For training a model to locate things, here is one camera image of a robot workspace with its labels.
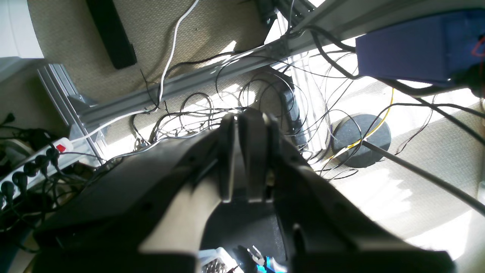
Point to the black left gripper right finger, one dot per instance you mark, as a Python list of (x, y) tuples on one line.
[(322, 231)]

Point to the black bar on carpet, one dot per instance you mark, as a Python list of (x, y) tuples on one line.
[(112, 32)]

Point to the white power strip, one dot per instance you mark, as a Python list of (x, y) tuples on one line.
[(50, 159)]

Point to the blue box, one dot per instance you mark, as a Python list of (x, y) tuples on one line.
[(443, 49)]

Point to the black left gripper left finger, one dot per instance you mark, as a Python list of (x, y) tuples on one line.
[(148, 214)]

